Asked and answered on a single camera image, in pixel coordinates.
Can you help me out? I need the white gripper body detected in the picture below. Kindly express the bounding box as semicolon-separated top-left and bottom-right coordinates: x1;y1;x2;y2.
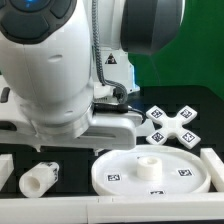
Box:
0;76;141;151

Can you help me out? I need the white round table top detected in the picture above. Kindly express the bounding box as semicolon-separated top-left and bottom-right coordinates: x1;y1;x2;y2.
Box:
91;145;211;196

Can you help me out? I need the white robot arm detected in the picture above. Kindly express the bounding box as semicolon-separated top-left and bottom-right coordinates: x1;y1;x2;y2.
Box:
0;0;186;150

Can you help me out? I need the white cross-shaped table base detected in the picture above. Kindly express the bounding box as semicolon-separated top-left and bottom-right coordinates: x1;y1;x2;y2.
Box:
146;105;201;149

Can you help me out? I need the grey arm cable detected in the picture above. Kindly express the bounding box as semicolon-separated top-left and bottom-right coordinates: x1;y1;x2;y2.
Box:
90;0;148;124

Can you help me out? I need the white left border rail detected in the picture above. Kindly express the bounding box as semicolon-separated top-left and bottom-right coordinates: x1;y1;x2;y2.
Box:
0;154;14;191

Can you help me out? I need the white border rail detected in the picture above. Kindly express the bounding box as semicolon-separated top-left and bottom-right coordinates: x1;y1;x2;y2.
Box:
0;154;14;191
0;193;224;224
200;148;224;192

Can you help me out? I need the white right border rail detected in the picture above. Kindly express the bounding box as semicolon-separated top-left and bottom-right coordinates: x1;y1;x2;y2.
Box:
200;148;224;192

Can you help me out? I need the white front border rail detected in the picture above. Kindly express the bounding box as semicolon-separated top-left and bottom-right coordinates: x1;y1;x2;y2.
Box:
0;193;224;224

